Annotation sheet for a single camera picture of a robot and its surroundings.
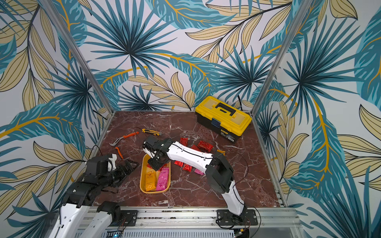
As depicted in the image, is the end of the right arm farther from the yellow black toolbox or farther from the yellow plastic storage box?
the yellow black toolbox

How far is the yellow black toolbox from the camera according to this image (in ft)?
3.04

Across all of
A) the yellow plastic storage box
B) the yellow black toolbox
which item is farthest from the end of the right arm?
the yellow black toolbox
